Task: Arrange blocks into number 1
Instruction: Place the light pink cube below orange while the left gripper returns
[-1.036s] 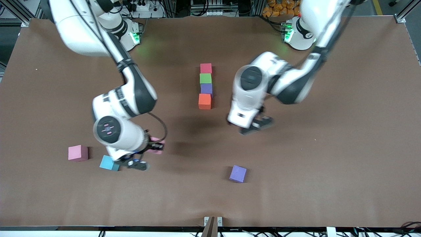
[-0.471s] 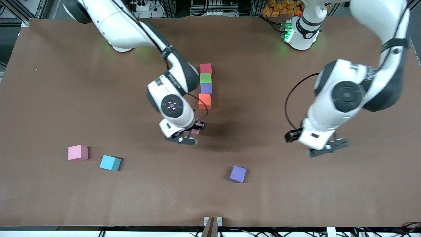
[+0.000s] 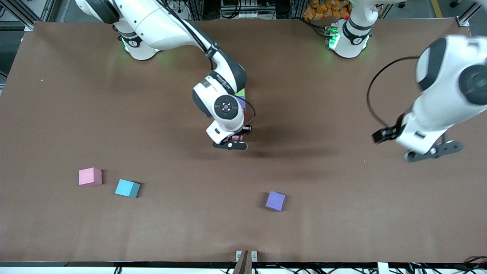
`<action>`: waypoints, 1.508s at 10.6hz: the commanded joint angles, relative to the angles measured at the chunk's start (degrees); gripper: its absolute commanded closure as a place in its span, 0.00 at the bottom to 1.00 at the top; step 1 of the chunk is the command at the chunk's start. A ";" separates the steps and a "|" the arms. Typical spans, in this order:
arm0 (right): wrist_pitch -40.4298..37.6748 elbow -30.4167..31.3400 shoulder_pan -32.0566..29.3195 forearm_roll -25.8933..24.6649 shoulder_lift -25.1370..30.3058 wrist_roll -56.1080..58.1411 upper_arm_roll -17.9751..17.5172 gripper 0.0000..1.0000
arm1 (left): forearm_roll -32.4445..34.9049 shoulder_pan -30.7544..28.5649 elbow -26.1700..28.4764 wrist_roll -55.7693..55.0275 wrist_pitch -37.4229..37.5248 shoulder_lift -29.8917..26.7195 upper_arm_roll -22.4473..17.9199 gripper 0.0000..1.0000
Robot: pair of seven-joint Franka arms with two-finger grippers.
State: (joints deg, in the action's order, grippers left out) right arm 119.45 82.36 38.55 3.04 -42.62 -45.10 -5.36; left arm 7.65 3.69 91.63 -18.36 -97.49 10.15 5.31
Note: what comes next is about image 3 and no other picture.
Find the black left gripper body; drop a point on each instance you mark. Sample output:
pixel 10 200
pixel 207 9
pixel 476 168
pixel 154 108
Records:
pixel 389 133

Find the pink foam block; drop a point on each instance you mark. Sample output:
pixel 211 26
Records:
pixel 237 137
pixel 89 176

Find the purple foam block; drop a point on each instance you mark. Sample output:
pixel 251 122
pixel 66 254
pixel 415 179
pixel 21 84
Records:
pixel 243 104
pixel 275 200

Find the green foam block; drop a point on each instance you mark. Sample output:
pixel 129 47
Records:
pixel 241 92

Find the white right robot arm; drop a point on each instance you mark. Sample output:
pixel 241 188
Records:
pixel 159 26

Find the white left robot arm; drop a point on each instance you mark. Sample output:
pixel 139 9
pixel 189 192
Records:
pixel 445 87

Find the brown paper table cover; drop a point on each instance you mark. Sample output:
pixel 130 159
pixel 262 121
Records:
pixel 380 209

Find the cyan foam block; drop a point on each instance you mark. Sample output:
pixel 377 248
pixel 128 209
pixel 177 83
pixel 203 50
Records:
pixel 126 188

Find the bag of orange items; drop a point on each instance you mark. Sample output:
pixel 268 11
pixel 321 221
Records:
pixel 319 9

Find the small metal bracket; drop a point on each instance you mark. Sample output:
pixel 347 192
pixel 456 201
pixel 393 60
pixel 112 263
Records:
pixel 238 255

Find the aluminium profile frame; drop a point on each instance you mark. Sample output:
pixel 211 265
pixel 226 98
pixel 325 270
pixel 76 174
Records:
pixel 462 22
pixel 47 11
pixel 19 14

